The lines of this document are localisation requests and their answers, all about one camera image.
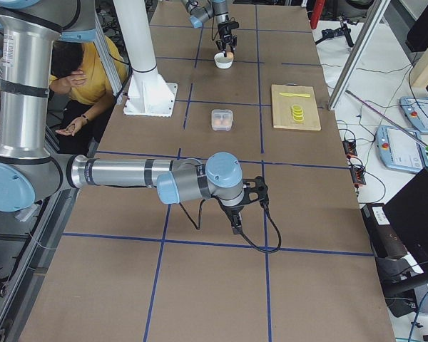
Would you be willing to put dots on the yellow plastic knife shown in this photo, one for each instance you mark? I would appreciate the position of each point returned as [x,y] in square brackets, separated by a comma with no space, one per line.
[300,95]

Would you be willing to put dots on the clear plastic egg box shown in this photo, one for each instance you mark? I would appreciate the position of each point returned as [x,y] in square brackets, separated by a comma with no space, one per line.
[221,119]

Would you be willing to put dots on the white bowl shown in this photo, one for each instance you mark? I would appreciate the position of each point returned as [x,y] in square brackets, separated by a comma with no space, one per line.
[222,62]

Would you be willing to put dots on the person in yellow shirt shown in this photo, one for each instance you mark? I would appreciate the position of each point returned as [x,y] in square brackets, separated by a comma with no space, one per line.
[77,71]

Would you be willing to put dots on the wooden cutting board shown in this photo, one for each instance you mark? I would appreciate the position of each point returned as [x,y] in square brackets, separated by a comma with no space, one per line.
[281,112]

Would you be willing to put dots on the aluminium frame post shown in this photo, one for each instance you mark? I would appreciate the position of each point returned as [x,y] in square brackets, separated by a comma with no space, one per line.
[376,13]

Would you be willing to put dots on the far blue teach pendant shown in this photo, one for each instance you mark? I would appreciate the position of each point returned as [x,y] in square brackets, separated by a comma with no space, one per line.
[416,111]

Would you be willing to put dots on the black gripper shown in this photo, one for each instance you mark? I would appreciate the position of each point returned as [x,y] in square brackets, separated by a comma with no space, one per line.
[225,30]
[232,210]

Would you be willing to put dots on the near blue teach pendant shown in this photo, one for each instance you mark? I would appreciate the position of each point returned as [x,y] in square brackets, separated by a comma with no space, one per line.
[398,151]

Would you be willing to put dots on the orange black electronics board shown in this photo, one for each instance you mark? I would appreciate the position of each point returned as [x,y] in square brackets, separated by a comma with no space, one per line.
[356,166]

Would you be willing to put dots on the red cylinder object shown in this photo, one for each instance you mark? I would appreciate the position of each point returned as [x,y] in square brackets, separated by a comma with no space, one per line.
[316,13]

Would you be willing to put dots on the yellow lemon slices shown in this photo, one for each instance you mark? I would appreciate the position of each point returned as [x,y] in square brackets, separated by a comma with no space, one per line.
[297,113]

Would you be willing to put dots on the blue teach pendant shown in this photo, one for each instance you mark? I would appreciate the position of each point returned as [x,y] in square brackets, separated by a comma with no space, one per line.
[398,151]
[416,111]

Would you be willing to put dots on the black monitor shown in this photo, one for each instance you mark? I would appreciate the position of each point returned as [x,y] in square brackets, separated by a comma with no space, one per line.
[407,212]

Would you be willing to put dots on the metal reacher grabber tool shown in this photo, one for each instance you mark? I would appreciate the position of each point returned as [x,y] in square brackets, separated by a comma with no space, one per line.
[391,122]

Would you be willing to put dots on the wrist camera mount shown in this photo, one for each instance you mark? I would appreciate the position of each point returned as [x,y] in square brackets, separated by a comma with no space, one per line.
[255,190]

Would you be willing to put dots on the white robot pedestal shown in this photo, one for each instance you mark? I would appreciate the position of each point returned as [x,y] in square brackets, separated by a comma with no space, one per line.
[148,93]

